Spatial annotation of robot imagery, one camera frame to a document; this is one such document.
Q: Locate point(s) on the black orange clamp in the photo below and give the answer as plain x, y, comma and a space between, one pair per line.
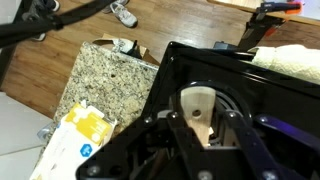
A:
262, 24

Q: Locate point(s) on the granite countertop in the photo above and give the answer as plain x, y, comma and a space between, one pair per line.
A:
116, 84

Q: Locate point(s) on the cream dish towel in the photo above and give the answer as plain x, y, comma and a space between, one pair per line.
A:
294, 60

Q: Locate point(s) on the grey sneaker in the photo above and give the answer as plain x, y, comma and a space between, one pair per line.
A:
121, 13

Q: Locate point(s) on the black camera tripod leg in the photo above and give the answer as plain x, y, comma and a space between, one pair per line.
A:
14, 33

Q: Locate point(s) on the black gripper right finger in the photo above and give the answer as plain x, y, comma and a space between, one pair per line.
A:
273, 149

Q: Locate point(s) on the black electric stove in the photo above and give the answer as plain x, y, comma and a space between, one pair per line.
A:
247, 89

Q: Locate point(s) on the yellow white cardboard box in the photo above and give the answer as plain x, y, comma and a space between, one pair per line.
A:
79, 134

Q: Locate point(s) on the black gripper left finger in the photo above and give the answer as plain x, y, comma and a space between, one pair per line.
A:
157, 149

